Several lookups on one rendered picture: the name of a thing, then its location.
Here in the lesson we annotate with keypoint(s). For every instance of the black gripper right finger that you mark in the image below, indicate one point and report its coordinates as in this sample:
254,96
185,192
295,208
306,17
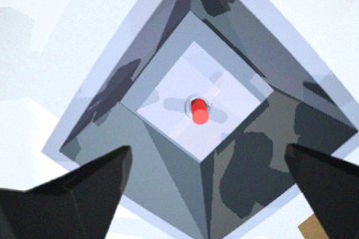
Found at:
330,186

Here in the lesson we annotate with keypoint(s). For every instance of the red peg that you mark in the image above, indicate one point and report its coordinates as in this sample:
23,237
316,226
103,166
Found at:
199,112

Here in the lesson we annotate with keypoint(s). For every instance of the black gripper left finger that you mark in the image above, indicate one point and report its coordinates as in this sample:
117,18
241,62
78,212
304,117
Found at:
80,204

